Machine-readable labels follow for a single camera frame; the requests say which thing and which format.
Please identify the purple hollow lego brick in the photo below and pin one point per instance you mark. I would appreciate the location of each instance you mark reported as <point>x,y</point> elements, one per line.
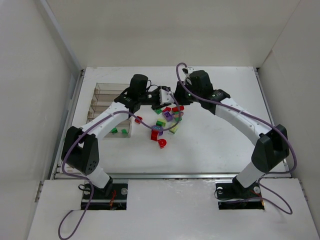
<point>168,116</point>

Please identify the yellow-green lego brick lower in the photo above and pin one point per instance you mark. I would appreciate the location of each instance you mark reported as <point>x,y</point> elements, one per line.
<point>173,128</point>

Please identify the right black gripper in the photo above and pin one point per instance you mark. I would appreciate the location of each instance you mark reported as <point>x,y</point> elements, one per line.
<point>180,93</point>

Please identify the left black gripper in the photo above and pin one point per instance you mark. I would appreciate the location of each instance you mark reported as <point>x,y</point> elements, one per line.
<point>155,99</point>

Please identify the small green slope lego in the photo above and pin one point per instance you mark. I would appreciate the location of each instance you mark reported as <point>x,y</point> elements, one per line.
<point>124,131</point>

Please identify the red arch lego block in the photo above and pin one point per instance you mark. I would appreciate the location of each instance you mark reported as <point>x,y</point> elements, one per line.
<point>155,135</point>

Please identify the long red lego brick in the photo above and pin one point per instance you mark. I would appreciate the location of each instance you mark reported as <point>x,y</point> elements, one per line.
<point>177,109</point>

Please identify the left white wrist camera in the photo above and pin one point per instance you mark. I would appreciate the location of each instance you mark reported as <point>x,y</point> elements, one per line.
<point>165,95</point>

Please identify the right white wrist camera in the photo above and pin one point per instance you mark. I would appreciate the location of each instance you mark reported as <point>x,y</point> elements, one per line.
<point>187,71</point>

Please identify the red half-round lego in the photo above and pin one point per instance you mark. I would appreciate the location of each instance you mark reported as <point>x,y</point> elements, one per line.
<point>162,143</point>

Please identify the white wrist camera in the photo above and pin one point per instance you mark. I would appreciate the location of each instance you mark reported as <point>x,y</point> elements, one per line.
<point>165,95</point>
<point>187,71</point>

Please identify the small red lego cube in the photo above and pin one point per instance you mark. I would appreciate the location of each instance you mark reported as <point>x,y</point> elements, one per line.
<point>138,119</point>

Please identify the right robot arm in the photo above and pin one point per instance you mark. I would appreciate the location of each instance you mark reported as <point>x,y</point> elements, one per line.
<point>270,142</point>

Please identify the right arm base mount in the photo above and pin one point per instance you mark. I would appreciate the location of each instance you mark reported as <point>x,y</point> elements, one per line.
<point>231,195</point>

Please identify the purple flower lego disc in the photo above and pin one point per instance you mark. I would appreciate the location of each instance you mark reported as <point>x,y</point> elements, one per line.
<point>157,128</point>

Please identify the flat green lego plate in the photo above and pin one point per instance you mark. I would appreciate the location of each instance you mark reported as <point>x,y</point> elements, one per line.
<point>158,111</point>

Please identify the red curved lego piece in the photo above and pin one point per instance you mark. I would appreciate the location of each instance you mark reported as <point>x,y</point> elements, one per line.
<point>167,109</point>

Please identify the green and yellow lego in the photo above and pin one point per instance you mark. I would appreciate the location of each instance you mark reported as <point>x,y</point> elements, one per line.
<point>161,122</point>

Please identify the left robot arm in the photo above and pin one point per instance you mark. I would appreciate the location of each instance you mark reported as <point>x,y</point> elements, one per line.
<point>81,144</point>

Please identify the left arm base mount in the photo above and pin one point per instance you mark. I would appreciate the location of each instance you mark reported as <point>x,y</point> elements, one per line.
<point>114,198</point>

